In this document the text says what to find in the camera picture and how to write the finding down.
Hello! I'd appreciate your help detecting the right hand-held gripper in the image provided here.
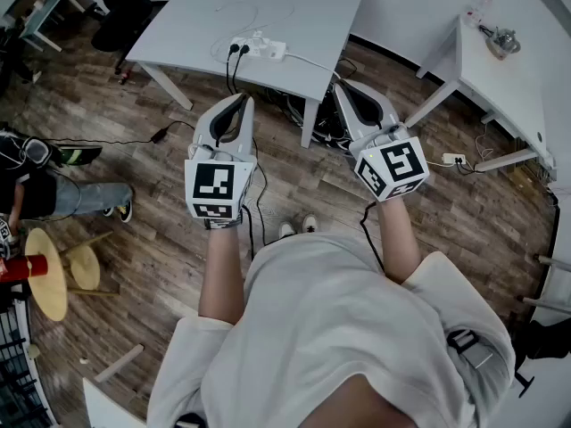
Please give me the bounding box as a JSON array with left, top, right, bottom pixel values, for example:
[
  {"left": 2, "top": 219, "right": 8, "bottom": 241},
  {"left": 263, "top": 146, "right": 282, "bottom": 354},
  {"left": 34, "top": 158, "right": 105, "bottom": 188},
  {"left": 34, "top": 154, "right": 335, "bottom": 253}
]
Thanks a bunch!
[{"left": 332, "top": 78, "right": 431, "bottom": 203}]

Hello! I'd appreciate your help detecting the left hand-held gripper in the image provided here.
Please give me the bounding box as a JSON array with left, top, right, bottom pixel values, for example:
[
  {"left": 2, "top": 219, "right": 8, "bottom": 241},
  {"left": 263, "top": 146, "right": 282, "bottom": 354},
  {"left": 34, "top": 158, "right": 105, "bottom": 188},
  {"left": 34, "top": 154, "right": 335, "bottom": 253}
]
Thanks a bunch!
[{"left": 184, "top": 93, "right": 258, "bottom": 231}]

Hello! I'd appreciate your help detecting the white power strip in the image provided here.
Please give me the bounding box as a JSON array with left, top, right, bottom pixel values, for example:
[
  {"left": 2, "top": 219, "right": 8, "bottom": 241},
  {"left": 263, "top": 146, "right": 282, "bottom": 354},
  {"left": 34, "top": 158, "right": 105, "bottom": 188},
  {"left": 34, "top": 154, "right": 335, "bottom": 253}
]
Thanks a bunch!
[{"left": 228, "top": 35, "right": 289, "bottom": 64}]

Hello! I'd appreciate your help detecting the person's right forearm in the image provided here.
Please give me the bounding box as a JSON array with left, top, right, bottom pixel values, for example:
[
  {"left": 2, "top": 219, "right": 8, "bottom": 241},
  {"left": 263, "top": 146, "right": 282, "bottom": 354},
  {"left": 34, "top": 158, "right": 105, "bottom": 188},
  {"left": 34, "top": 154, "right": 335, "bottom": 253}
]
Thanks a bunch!
[{"left": 377, "top": 197, "right": 423, "bottom": 285}]

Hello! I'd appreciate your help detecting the person's left forearm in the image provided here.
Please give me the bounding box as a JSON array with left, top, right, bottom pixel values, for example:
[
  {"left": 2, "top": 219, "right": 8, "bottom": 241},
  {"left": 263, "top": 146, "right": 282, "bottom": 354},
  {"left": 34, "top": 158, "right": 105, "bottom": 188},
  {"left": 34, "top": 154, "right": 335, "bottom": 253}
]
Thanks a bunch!
[{"left": 197, "top": 226, "right": 252, "bottom": 329}]

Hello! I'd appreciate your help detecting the black office chair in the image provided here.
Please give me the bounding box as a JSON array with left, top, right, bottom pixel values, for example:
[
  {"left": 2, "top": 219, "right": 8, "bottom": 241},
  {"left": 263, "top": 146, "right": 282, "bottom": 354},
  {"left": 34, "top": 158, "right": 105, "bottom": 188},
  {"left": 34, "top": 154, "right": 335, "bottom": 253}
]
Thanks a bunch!
[{"left": 90, "top": 0, "right": 155, "bottom": 76}]

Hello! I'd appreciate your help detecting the black green striped object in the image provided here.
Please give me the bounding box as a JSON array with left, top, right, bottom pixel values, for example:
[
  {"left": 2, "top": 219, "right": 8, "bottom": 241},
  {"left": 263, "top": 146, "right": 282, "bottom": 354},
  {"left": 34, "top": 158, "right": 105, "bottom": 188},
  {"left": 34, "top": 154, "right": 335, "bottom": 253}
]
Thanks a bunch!
[{"left": 57, "top": 144, "right": 104, "bottom": 168}]

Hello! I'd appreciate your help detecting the clear plastic bottle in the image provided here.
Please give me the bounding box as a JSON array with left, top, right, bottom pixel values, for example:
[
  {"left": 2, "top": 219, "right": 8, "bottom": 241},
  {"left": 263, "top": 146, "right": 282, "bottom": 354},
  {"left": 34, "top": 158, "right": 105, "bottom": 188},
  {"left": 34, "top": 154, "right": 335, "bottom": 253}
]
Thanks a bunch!
[{"left": 463, "top": 0, "right": 494, "bottom": 29}]

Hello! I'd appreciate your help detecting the glass teapot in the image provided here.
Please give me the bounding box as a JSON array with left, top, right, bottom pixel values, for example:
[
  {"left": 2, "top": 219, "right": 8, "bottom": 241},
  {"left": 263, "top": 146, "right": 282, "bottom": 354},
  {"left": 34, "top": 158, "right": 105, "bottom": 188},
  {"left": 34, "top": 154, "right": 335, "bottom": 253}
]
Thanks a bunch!
[{"left": 478, "top": 24, "right": 523, "bottom": 62}]

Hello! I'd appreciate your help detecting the small white side table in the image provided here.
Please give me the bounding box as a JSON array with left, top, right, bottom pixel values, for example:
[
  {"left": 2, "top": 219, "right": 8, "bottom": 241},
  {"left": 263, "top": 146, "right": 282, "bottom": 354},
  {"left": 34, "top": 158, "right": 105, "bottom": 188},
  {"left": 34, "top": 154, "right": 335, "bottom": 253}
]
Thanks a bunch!
[{"left": 17, "top": 0, "right": 86, "bottom": 54}]

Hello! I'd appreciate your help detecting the person's white shirt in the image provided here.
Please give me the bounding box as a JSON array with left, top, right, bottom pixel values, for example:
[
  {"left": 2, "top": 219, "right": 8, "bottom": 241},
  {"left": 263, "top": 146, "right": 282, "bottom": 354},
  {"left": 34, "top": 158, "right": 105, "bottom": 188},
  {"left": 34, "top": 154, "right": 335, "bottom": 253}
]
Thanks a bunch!
[{"left": 145, "top": 232, "right": 517, "bottom": 428}]

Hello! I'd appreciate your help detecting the light wooden round stool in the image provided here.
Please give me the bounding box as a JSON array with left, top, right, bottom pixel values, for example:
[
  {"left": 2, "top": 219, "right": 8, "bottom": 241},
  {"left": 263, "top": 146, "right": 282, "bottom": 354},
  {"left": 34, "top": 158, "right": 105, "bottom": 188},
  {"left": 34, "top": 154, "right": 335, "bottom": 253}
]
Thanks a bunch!
[{"left": 23, "top": 226, "right": 121, "bottom": 323}]

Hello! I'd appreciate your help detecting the red cylinder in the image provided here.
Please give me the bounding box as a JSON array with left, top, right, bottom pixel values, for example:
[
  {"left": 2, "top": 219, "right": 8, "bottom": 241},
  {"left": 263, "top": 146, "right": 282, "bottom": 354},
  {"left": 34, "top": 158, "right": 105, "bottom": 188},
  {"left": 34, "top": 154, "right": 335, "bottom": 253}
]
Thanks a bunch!
[{"left": 0, "top": 254, "right": 50, "bottom": 284}]

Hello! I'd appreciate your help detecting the black stand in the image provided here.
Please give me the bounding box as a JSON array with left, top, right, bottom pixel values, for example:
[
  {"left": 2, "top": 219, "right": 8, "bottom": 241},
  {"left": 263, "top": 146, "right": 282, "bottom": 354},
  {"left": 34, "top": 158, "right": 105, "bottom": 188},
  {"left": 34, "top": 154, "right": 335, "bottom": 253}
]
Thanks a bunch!
[{"left": 511, "top": 317, "right": 571, "bottom": 399}]

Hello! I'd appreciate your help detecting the white table with wooden leg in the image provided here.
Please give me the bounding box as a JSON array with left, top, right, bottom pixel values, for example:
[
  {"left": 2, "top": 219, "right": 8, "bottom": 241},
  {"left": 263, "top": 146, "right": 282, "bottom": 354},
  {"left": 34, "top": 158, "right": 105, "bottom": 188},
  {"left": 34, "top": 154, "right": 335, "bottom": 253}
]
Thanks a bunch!
[{"left": 81, "top": 342, "right": 149, "bottom": 428}]

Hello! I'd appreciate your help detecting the black metal rack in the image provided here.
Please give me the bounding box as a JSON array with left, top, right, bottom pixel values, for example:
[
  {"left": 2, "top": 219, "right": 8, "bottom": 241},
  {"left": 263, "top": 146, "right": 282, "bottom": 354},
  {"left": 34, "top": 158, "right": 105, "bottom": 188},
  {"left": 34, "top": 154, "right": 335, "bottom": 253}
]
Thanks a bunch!
[{"left": 0, "top": 300, "right": 46, "bottom": 428}]

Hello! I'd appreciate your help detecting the tangle of black cables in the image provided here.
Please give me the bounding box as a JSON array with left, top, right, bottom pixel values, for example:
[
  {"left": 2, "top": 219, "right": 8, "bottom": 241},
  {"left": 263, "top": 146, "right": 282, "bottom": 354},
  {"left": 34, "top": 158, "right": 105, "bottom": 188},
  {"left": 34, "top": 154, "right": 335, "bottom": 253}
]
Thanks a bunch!
[{"left": 261, "top": 82, "right": 354, "bottom": 152}]

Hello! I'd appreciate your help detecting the black power brick with cable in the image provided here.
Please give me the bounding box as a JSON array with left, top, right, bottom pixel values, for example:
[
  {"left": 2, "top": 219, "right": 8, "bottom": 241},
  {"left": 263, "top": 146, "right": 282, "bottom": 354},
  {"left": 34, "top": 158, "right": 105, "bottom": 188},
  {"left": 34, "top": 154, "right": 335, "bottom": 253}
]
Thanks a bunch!
[{"left": 44, "top": 120, "right": 197, "bottom": 147}]

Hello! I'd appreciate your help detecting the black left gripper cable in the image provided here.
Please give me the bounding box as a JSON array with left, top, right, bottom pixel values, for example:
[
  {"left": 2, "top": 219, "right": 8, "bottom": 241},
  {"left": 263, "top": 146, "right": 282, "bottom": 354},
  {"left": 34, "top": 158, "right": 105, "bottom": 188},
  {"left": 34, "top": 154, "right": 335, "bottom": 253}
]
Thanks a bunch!
[{"left": 240, "top": 136, "right": 269, "bottom": 259}]

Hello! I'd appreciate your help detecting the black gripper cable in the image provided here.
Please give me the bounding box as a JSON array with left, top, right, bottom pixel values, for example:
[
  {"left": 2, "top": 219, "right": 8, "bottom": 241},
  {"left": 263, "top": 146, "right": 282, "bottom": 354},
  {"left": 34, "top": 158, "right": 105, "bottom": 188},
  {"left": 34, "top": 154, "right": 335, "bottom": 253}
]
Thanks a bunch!
[
  {"left": 240, "top": 136, "right": 269, "bottom": 259},
  {"left": 360, "top": 200, "right": 387, "bottom": 276}
]

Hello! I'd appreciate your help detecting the black plug with cable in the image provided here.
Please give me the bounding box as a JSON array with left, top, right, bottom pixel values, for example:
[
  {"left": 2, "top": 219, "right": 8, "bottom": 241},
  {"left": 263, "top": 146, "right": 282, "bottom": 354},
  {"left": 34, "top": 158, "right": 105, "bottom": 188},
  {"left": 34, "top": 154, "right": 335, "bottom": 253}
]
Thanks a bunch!
[
  {"left": 225, "top": 44, "right": 240, "bottom": 95},
  {"left": 231, "top": 45, "right": 252, "bottom": 95}
]

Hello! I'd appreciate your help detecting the white power cable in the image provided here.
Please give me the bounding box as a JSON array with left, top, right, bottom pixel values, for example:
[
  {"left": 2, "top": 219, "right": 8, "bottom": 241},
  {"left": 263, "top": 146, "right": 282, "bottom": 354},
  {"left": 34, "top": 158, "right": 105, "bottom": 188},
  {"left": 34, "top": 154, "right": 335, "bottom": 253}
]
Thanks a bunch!
[{"left": 284, "top": 52, "right": 343, "bottom": 82}]

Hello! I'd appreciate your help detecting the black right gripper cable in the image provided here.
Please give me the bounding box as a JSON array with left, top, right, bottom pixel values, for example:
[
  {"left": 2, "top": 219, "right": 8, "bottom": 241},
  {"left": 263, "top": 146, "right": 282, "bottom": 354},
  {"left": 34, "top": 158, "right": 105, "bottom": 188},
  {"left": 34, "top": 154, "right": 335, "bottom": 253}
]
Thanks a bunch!
[{"left": 360, "top": 200, "right": 387, "bottom": 276}]

